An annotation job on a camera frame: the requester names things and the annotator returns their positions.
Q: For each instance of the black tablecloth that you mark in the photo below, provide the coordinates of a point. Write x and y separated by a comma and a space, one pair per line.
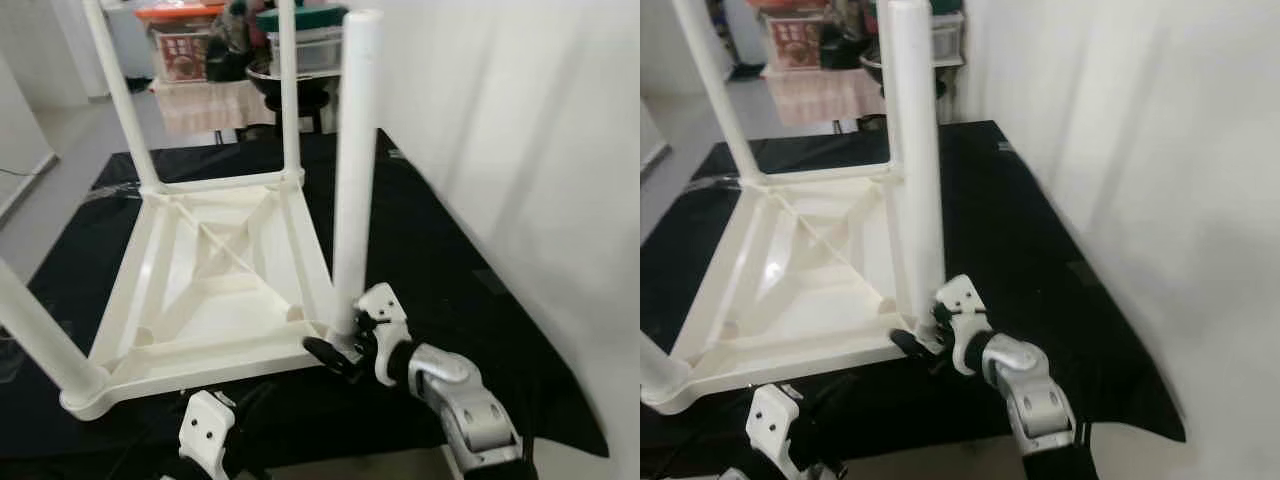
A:
1030, 270
450, 280

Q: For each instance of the clear plastic storage container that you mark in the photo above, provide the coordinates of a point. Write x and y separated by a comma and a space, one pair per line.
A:
315, 40
950, 38

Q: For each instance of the black round stool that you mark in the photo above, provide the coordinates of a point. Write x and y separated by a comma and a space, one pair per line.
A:
315, 110

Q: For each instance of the black bag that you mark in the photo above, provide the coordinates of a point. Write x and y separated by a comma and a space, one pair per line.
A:
848, 35
230, 45

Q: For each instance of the red printed box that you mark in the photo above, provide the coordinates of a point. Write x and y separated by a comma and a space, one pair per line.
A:
797, 40
185, 58

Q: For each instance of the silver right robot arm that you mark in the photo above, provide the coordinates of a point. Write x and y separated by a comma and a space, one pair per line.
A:
465, 405
1040, 395

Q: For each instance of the cream plastic children table top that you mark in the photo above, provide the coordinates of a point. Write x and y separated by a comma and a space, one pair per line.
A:
210, 290
800, 280

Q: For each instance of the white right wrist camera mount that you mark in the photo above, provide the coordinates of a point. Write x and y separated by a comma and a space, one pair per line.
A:
388, 305
968, 297

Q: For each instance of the clear plastic wrap scrap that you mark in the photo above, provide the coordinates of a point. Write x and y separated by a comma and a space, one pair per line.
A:
722, 182
110, 191

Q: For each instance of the orange shelf board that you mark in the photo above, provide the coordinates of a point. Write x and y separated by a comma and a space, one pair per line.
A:
180, 11
795, 4

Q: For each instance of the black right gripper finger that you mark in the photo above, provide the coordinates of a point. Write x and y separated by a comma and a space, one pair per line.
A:
325, 355
912, 347

